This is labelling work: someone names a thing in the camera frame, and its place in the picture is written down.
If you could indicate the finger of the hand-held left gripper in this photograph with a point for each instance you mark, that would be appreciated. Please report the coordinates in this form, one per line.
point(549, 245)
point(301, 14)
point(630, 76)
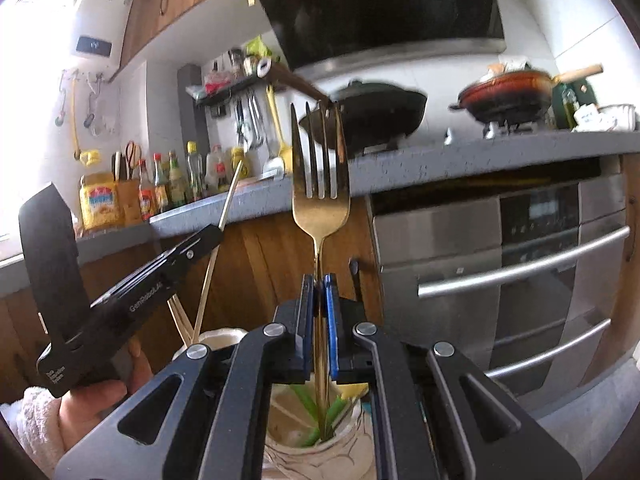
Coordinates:
point(185, 255)

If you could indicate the person's left hand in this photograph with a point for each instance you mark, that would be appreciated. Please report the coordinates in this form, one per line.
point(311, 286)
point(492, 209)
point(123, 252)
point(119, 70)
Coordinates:
point(95, 410)

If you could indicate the gold fork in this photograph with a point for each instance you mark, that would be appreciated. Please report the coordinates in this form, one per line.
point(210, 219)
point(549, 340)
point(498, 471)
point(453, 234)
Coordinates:
point(317, 210)

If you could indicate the white and wooden chopstick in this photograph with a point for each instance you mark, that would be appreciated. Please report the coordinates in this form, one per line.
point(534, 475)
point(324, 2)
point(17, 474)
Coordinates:
point(181, 322)
point(187, 320)
point(232, 195)

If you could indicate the grey kitchen counter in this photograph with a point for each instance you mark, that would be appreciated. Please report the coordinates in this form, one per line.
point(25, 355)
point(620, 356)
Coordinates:
point(450, 160)

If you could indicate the white ceramic utensil holder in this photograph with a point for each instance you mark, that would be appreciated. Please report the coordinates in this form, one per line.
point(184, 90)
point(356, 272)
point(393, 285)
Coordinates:
point(220, 340)
point(300, 455)

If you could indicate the hanging metal utensil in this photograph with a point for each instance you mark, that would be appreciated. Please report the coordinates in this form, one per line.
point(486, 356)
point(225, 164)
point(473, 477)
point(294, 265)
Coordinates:
point(242, 125)
point(256, 120)

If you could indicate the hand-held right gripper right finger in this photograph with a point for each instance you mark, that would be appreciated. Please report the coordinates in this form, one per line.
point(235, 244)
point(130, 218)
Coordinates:
point(331, 325)

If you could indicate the black wall rack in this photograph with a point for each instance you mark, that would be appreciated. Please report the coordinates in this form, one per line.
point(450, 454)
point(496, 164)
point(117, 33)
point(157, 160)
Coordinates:
point(235, 92)

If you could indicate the wooden base cabinet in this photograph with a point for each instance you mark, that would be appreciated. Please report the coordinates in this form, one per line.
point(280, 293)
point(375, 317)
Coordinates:
point(265, 250)

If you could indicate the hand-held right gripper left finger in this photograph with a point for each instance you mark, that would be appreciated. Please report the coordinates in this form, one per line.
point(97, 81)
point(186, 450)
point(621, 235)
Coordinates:
point(308, 320)

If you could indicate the row of condiment bottles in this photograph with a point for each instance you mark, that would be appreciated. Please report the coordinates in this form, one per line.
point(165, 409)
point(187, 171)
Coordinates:
point(175, 180)

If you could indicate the green glass bottle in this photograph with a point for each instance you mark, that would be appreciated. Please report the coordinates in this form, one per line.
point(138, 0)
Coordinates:
point(569, 107)

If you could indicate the gas stove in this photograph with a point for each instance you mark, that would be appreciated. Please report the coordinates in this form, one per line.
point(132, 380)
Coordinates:
point(515, 127)

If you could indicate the large yellow jar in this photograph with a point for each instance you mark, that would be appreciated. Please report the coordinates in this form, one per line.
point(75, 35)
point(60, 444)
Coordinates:
point(102, 200)

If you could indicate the stainless steel oven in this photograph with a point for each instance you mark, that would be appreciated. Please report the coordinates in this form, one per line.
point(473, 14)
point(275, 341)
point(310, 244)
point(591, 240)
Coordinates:
point(500, 260)

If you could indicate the white water heater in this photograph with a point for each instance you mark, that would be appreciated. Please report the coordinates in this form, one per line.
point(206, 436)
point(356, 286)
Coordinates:
point(97, 20)

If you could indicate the person's left forearm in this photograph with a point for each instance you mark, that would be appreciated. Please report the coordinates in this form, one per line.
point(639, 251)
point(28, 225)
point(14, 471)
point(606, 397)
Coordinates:
point(30, 420)

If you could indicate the small spice jar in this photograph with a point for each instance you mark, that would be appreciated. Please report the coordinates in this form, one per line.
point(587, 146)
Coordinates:
point(250, 65)

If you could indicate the yellow ladle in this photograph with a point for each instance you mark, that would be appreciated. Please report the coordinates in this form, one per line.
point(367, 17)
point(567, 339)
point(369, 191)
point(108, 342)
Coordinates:
point(280, 140)

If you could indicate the black range hood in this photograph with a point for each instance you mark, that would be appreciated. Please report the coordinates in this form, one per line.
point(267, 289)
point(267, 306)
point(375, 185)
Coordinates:
point(380, 5)

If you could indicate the red frying pan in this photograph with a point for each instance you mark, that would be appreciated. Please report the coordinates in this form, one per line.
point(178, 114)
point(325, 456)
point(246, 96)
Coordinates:
point(505, 95)

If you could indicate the glass spice jar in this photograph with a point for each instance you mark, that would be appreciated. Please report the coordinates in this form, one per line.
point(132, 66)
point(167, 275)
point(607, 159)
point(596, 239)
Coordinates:
point(236, 60)

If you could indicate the wooden knife block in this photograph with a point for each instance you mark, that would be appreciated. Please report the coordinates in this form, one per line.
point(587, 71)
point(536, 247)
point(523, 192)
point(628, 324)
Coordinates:
point(129, 200)

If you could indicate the dark green box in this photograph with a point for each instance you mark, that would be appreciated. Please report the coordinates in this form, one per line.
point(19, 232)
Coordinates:
point(587, 90)

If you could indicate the scissors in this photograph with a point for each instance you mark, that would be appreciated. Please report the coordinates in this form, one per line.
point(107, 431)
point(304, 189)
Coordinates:
point(133, 152)

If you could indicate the silver ladle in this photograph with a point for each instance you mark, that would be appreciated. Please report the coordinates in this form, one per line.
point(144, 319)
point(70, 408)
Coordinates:
point(273, 166)

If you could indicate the green packet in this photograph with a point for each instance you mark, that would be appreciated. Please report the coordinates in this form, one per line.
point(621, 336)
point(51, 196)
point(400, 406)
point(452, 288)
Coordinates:
point(257, 46)

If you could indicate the wooden wall cabinet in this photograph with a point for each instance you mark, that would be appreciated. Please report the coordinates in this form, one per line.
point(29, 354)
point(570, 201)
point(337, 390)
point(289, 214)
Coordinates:
point(185, 5)

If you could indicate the red packet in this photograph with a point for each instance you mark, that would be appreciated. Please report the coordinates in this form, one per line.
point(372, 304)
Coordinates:
point(217, 80)

